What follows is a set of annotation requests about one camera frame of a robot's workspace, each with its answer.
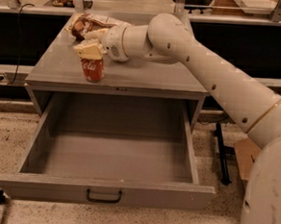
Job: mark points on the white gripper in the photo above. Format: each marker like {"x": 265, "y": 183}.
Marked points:
{"x": 113, "y": 42}

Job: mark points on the black stand leg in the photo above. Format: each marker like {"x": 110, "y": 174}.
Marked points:
{"x": 223, "y": 162}

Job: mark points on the open grey top drawer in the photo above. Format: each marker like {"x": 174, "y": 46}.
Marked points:
{"x": 141, "y": 146}

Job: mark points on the red coke can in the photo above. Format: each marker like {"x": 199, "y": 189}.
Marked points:
{"x": 93, "y": 69}

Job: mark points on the brown chip bag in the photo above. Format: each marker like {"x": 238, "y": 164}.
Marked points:
{"x": 83, "y": 23}

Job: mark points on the black drawer handle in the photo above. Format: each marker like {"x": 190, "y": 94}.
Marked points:
{"x": 103, "y": 198}

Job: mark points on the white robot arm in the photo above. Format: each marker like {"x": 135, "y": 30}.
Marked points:
{"x": 255, "y": 108}

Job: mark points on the cardboard box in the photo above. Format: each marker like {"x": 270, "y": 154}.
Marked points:
{"x": 246, "y": 154}

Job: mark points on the grey cabinet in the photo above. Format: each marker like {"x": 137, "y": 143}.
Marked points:
{"x": 59, "y": 69}

